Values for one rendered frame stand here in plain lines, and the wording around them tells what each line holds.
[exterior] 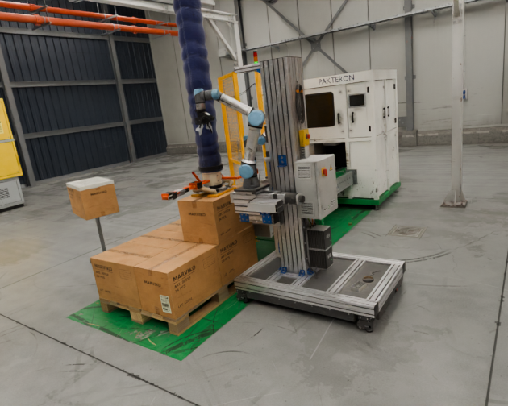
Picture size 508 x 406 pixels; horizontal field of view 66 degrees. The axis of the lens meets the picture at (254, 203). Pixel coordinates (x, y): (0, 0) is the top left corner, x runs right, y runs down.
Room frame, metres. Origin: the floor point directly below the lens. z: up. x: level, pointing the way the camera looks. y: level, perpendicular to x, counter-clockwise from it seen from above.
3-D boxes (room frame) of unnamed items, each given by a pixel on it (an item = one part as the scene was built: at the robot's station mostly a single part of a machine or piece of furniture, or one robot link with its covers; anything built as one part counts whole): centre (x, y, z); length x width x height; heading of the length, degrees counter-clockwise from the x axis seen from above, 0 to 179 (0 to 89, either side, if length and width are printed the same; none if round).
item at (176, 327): (3.56, 0.78, 0.07); 1.20 x 1.00 x 0.14; 144
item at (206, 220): (3.64, 0.37, 0.74); 0.60 x 0.40 x 0.40; 148
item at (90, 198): (4.83, 1.99, 0.82); 0.60 x 0.40 x 0.40; 37
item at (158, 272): (3.56, 0.78, 0.34); 1.20 x 1.00 x 0.40; 144
